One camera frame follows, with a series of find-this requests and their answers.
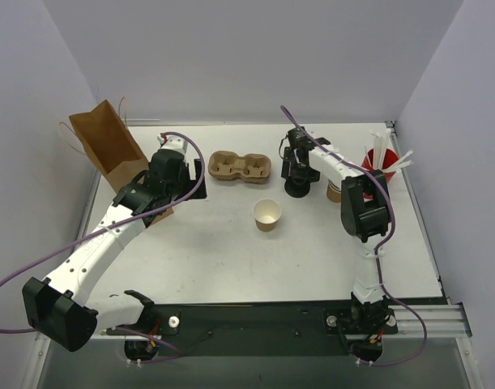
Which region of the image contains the brown pulp cup carrier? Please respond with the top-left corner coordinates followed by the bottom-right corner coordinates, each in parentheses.
top-left (207, 151), bottom-right (271, 184)

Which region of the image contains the brown paper bag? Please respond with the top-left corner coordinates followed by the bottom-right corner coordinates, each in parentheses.
top-left (58, 96), bottom-right (175, 226)

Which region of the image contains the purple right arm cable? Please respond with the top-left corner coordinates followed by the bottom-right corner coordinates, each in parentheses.
top-left (279, 105), bottom-right (429, 367)

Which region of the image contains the stack of paper cups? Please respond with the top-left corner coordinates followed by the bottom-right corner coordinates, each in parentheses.
top-left (326, 181), bottom-right (342, 203)

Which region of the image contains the white wrapped straws bundle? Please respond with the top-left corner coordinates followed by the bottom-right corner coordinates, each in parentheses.
top-left (364, 128), bottom-right (413, 173)

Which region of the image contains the aluminium rail frame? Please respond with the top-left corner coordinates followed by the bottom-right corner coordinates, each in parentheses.
top-left (344, 302), bottom-right (473, 339)

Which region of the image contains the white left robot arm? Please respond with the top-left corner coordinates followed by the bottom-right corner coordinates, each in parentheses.
top-left (22, 132), bottom-right (207, 352)

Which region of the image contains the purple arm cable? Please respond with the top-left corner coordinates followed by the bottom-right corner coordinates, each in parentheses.
top-left (279, 105), bottom-right (429, 367)
top-left (0, 130), bottom-right (204, 335)

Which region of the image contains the stack of black lids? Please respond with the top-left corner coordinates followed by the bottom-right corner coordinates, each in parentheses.
top-left (284, 178), bottom-right (311, 199)

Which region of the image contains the red plastic cup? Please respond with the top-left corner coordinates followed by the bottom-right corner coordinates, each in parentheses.
top-left (361, 148), bottom-right (399, 171)

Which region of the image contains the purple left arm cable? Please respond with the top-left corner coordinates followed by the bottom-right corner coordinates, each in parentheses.
top-left (0, 130), bottom-right (204, 335)

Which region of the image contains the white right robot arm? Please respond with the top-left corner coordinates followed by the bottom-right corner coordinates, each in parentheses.
top-left (281, 126), bottom-right (395, 309)

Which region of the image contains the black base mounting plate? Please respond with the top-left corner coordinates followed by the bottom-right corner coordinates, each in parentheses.
top-left (109, 301), bottom-right (398, 361)

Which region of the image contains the brown paper coffee cup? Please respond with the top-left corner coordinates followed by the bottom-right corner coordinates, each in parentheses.
top-left (253, 199), bottom-right (282, 233)

